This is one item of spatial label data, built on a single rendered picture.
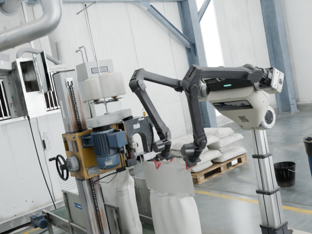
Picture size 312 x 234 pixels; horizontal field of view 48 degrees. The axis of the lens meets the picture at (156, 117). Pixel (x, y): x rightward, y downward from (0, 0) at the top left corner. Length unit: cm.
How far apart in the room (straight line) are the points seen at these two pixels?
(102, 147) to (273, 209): 124
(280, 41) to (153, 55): 417
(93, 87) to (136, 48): 517
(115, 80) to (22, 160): 302
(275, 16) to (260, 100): 873
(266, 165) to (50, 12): 342
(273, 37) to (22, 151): 799
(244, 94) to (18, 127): 351
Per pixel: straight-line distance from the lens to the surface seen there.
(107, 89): 231
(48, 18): 491
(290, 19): 1098
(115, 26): 750
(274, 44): 1097
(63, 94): 242
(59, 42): 568
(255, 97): 224
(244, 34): 1023
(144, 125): 264
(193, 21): 836
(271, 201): 261
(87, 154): 242
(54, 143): 524
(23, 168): 513
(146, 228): 315
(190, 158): 215
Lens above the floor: 156
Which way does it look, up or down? 5 degrees down
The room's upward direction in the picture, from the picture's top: 11 degrees counter-clockwise
